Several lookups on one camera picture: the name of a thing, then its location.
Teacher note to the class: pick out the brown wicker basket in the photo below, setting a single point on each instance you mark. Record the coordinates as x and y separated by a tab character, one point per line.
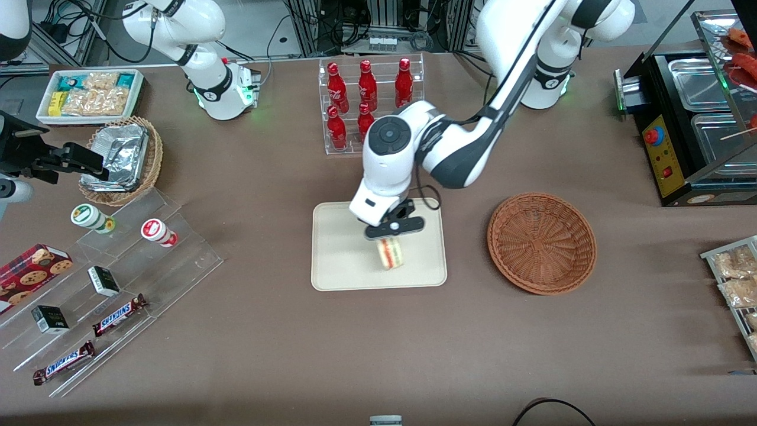
541	242

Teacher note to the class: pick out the stacked aluminium foil containers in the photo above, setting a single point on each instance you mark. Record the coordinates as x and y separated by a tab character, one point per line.
121	157

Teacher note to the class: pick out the small dark green box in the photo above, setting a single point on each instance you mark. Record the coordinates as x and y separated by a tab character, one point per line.
50	319
103	281

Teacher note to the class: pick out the snickers chocolate bar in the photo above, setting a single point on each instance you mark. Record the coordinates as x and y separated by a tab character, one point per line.
118	315
64	362

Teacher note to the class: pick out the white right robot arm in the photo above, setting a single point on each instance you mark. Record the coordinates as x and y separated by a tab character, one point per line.
207	94

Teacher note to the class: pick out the green lid drink cup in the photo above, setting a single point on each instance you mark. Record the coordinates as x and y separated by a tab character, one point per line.
89	216

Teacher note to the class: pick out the light wicker basket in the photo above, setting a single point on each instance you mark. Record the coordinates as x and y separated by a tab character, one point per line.
155	157

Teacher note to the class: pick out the white power strip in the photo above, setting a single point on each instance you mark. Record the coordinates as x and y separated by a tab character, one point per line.
382	43

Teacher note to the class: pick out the small clear cracker bag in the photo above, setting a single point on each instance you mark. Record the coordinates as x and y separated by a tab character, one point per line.
100	81

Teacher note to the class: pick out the cream plastic tray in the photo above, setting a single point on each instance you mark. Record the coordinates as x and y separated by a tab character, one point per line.
337	254

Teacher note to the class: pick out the red lid drink cup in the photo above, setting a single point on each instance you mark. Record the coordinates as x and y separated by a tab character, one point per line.
156	231

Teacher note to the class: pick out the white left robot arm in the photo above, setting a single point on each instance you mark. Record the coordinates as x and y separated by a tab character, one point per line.
390	165

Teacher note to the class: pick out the yellow snack pack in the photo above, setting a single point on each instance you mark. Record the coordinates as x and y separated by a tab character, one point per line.
57	103

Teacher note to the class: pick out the black food warmer appliance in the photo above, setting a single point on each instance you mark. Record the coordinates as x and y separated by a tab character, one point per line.
662	165

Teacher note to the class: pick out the red tartan cookie box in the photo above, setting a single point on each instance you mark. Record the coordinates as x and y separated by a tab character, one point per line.
32	272

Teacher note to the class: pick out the clear bag of snacks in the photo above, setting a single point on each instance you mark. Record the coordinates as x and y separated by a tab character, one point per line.
752	321
733	263
753	343
739	293

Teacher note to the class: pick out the aluminium frame equipment rack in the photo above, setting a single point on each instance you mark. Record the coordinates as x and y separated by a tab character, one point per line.
384	18

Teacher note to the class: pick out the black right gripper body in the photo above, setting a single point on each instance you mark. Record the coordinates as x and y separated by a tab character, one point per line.
22	149

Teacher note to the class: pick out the red cola bottle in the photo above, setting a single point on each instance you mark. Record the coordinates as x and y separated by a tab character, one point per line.
336	131
337	89
367	87
404	83
364	118

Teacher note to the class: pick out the grey device edge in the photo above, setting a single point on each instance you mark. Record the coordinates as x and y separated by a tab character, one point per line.
385	420

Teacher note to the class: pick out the steel warmer pan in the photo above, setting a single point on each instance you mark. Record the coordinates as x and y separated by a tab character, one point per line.
698	83
718	151

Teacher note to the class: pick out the teal snack pack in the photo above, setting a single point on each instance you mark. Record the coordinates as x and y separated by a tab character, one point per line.
125	81
69	83

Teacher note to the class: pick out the white rectangular snack bin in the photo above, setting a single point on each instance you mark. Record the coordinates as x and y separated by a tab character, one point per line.
44	115

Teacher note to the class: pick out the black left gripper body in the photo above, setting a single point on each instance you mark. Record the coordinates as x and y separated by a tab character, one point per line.
404	210

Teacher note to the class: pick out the clear acrylic bottle rack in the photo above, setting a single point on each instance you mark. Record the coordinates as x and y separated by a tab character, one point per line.
349	148

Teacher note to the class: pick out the clear acrylic step display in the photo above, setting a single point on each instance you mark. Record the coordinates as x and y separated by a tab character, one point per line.
177	266

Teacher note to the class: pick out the triangular sandwich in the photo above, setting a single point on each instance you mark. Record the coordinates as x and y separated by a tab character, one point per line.
391	254

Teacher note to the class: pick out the red sausage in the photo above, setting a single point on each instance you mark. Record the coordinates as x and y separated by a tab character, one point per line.
746	68

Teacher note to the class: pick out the orange fried food piece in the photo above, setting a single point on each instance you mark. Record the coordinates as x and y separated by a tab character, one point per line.
740	38

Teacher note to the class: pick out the large clear cracker bag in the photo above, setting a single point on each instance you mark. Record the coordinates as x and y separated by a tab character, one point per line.
97	102

